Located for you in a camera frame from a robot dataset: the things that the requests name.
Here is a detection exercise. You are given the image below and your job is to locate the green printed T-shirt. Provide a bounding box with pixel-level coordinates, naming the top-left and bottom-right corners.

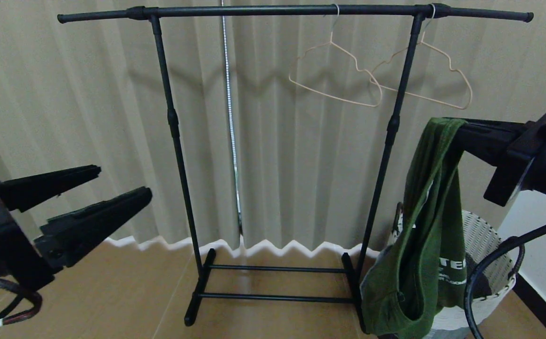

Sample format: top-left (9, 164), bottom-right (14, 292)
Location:
top-left (360, 118), bottom-right (469, 336)

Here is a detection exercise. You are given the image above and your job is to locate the pink clothes hanger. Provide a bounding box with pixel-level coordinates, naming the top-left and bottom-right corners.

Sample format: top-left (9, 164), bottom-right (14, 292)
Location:
top-left (288, 5), bottom-right (383, 108)
top-left (370, 5), bottom-right (473, 110)

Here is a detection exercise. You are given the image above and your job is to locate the white laundry basket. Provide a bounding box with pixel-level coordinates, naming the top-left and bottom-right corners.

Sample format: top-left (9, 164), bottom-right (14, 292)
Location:
top-left (388, 202), bottom-right (526, 339)

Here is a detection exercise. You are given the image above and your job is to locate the black clothes rack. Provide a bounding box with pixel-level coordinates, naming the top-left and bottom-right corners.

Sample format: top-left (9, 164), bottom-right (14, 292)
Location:
top-left (57, 3), bottom-right (534, 333)

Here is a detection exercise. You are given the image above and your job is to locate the beige curtain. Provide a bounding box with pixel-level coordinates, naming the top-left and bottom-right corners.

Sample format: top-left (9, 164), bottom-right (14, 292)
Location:
top-left (0, 0), bottom-right (546, 258)

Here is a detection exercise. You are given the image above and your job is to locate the black cable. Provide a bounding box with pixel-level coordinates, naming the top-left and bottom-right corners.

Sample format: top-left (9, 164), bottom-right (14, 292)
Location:
top-left (465, 212), bottom-right (546, 339)

